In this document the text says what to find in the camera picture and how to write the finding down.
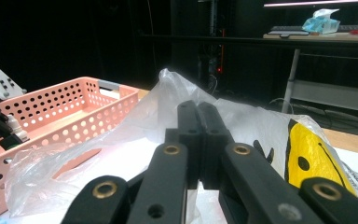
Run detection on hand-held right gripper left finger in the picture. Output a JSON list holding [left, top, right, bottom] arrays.
[[164, 99, 207, 190]]

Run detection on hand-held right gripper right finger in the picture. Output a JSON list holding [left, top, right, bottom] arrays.
[[198, 101, 235, 190]]

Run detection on small white dropper bottle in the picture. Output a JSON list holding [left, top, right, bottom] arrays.
[[7, 114, 30, 143]]

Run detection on small round green-rimmed jar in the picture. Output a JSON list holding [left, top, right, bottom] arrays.
[[0, 133, 24, 151]]

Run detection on clear plastic smiley bag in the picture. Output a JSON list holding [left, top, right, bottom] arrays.
[[4, 67, 358, 224]]

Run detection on pink perforated plastic basket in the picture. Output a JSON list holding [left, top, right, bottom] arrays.
[[0, 76, 141, 220]]

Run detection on dark computer tower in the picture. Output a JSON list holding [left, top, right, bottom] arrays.
[[195, 0, 231, 94]]

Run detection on white-legged desk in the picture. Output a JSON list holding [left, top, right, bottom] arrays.
[[262, 30, 358, 115]]

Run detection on dark keyboard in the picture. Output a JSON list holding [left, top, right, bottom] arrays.
[[267, 24, 358, 35]]

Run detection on blue tissue pack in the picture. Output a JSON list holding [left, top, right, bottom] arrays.
[[301, 7, 341, 35]]

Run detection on under-desk cables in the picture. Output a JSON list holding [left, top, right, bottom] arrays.
[[268, 96, 358, 133]]

